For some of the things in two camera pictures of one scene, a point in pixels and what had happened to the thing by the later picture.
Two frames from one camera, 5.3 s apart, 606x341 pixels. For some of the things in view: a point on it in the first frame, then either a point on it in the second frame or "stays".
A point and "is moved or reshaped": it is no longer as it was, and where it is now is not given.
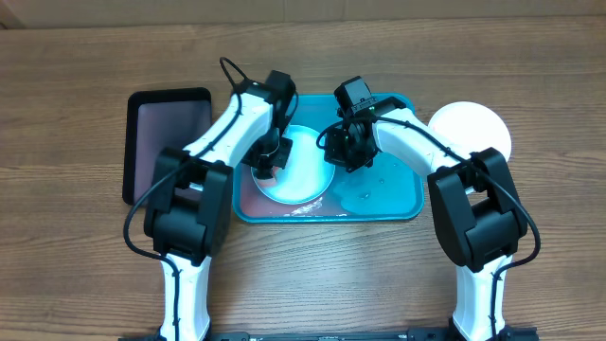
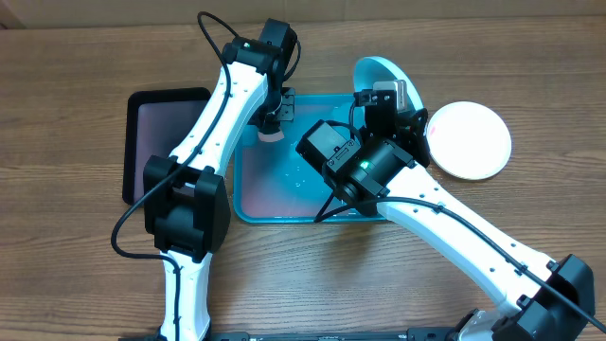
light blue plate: [308, 177] → [370, 69]
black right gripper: [341, 157] → [407, 134]
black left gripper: [281, 161] → [287, 116]
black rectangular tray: [158, 120] stays
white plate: [472, 126] stays
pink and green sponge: [270, 182] is moved or reshaped
